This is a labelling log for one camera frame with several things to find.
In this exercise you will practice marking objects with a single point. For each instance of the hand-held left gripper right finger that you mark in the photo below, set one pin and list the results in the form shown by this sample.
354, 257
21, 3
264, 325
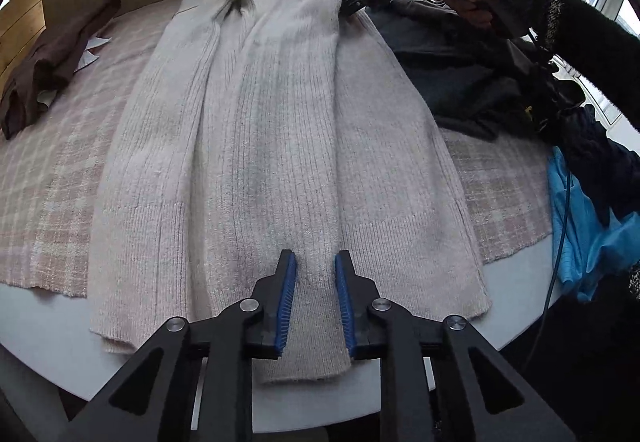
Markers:
345, 302

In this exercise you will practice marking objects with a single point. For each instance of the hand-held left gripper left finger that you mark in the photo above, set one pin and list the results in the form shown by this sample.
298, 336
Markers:
286, 302

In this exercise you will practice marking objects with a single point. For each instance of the cream ribbed knit sweater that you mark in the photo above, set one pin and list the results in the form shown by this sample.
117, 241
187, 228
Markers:
280, 121

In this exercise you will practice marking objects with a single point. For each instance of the brown garment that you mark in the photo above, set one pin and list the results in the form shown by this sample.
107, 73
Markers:
45, 56

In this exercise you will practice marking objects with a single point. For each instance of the person's right forearm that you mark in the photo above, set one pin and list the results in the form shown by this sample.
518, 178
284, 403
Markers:
590, 41

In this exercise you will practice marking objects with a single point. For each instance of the person's right hand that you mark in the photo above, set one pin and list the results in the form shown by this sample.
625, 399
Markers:
472, 14

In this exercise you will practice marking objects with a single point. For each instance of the dark grey garment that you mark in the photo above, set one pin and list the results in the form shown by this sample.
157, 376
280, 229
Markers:
450, 66

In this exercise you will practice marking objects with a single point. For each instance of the dark navy garment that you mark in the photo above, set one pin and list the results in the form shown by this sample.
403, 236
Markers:
595, 156

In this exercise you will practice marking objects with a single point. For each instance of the bright blue cloth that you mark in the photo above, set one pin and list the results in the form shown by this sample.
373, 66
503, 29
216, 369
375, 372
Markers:
585, 242

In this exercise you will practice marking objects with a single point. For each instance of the pink plaid blanket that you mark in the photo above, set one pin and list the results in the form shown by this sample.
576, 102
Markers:
50, 202

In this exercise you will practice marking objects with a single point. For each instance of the white cloth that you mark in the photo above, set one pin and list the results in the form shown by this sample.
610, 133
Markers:
95, 44

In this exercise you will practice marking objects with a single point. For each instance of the person's black knit sweater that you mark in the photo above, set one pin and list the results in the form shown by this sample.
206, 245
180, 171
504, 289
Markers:
635, 279

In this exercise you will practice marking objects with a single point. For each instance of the pine wood panel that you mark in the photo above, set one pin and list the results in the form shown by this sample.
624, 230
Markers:
22, 21

